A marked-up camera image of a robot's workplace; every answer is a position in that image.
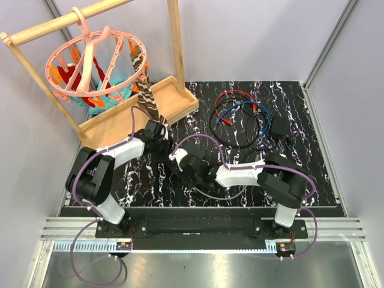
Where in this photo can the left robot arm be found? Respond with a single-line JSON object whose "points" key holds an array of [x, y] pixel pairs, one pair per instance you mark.
{"points": [[90, 178]]}

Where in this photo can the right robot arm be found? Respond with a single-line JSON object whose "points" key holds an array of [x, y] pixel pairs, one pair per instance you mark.
{"points": [[287, 183]]}

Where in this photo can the pink round clip hanger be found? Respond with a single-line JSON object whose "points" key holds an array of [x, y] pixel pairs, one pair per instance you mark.
{"points": [[73, 71]]}

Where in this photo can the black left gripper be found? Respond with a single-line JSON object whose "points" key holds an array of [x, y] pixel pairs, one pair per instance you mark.
{"points": [[166, 143]]}

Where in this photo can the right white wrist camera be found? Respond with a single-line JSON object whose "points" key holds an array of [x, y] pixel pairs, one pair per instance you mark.
{"points": [[178, 156]]}

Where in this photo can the black power adapter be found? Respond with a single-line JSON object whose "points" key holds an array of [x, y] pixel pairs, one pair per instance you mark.
{"points": [[280, 130]]}

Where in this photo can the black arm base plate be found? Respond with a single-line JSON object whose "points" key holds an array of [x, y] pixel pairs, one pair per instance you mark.
{"points": [[198, 234]]}

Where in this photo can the black marble pattern mat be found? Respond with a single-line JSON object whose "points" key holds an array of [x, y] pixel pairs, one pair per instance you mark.
{"points": [[256, 147]]}

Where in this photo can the brown striped sock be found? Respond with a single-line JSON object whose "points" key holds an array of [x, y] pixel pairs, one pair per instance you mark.
{"points": [[145, 96]]}

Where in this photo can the wooden drying rack stand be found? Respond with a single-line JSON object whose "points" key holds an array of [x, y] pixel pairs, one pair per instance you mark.
{"points": [[98, 127]]}

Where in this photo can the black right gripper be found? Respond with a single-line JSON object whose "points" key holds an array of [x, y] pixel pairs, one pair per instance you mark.
{"points": [[192, 184]]}

